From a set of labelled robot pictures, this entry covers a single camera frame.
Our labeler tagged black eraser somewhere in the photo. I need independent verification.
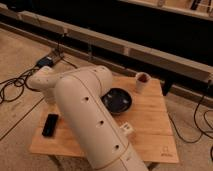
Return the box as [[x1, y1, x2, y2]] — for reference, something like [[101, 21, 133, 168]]
[[42, 114, 59, 137]]

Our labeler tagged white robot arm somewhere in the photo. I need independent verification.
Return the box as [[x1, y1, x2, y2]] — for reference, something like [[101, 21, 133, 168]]
[[29, 66, 148, 171]]

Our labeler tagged black bowl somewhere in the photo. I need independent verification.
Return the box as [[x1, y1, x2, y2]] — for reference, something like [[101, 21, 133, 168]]
[[101, 88, 132, 115]]

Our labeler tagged white paper cup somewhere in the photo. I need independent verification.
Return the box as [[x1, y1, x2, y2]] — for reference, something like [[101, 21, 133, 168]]
[[135, 72, 151, 93]]

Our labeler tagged white plastic bottle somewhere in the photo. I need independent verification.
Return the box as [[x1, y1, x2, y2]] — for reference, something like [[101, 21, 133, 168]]
[[120, 122, 135, 136]]

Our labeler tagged black power adapter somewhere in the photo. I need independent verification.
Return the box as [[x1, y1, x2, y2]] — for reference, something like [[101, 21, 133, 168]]
[[36, 56, 54, 68]]

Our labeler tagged wooden table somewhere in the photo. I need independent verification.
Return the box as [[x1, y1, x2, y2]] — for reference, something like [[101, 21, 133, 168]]
[[30, 76, 179, 163]]

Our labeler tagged long wooden beam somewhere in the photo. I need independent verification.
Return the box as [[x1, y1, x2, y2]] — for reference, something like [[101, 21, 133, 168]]
[[0, 3, 213, 81]]

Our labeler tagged black cable at right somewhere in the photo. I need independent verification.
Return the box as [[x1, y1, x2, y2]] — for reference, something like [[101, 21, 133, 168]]
[[168, 89, 213, 158]]

